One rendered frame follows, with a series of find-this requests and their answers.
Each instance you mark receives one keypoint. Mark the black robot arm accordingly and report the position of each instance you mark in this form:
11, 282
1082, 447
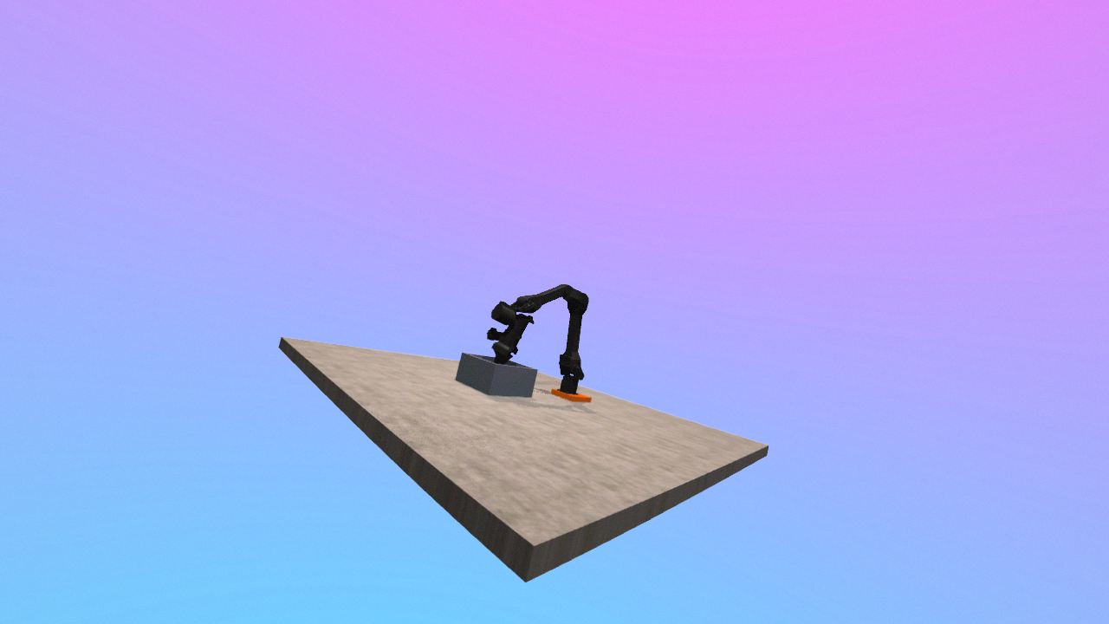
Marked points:
577, 302

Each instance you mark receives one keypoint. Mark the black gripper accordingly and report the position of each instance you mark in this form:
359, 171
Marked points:
503, 350

